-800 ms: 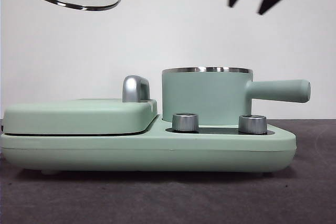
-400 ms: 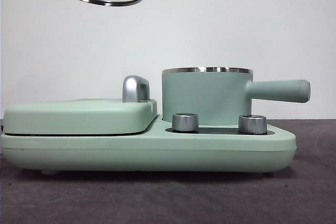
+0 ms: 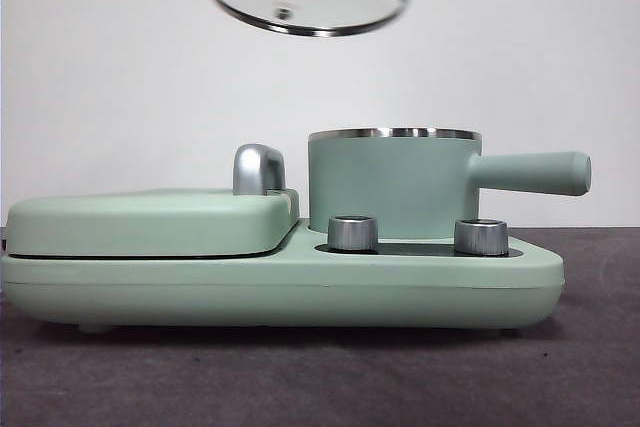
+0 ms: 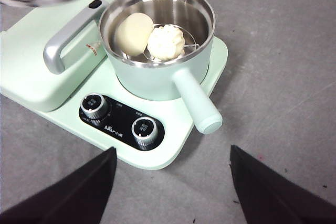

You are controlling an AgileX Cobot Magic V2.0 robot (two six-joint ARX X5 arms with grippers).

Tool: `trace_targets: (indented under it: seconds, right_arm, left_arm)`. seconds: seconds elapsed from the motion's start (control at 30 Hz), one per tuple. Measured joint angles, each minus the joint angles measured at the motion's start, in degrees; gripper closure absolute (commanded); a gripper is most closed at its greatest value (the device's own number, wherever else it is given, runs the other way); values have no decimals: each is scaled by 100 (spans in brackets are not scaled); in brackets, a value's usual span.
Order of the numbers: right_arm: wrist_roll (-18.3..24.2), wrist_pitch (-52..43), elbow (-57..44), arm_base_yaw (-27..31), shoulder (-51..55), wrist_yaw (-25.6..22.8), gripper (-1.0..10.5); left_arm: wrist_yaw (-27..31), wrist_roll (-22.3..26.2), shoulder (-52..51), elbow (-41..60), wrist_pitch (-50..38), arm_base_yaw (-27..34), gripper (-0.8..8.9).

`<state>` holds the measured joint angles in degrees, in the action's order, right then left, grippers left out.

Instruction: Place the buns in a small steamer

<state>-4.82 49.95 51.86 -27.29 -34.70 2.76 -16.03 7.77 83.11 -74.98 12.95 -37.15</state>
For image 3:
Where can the pale green griddle cover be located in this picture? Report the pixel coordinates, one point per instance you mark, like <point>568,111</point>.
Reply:
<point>150,224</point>

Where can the pale green cooker base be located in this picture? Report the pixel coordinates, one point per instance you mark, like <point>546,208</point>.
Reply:
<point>250,292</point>

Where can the silver control knob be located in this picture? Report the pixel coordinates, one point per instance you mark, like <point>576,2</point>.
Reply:
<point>352,234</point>
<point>482,237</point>

